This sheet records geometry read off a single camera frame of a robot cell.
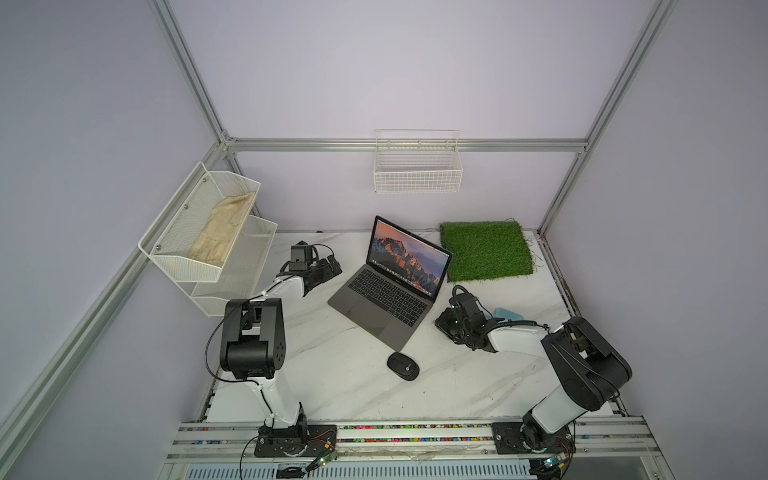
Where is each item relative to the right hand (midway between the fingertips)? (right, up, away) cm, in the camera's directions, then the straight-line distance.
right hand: (438, 324), depth 95 cm
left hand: (-36, +17, +4) cm, 40 cm away
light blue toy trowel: (+22, +3, +2) cm, 22 cm away
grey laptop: (-12, +12, +9) cm, 20 cm away
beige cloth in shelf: (-62, +26, -18) cm, 70 cm away
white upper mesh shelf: (-68, +28, -17) cm, 75 cm away
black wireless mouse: (-11, -9, -11) cm, 19 cm away
